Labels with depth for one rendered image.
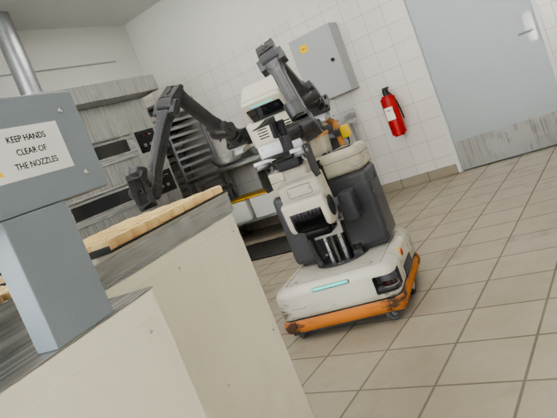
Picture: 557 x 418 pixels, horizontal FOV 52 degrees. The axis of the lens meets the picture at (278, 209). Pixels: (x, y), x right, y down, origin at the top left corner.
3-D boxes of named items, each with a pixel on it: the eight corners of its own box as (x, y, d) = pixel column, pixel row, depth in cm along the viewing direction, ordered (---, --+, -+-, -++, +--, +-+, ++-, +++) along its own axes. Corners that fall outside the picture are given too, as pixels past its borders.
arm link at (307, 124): (320, 125, 187) (315, 134, 192) (309, 109, 189) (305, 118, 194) (302, 133, 184) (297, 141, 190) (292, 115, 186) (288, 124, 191)
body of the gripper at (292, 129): (289, 150, 183) (308, 142, 186) (278, 120, 182) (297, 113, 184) (281, 152, 189) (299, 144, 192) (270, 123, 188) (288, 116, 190)
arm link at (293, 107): (326, 128, 196) (305, 142, 198) (309, 101, 199) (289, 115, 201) (317, 120, 185) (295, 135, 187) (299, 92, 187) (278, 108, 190)
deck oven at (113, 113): (118, 330, 463) (15, 95, 439) (38, 344, 532) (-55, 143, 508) (228, 258, 589) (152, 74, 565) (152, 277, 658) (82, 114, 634)
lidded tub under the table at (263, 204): (254, 219, 628) (246, 197, 625) (276, 206, 666) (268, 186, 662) (282, 211, 606) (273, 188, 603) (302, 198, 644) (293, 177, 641)
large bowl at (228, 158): (207, 173, 645) (202, 162, 643) (227, 165, 676) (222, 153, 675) (233, 164, 623) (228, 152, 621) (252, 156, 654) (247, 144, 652)
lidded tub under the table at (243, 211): (228, 226, 652) (220, 206, 649) (250, 214, 689) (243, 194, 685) (253, 220, 629) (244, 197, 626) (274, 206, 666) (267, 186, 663)
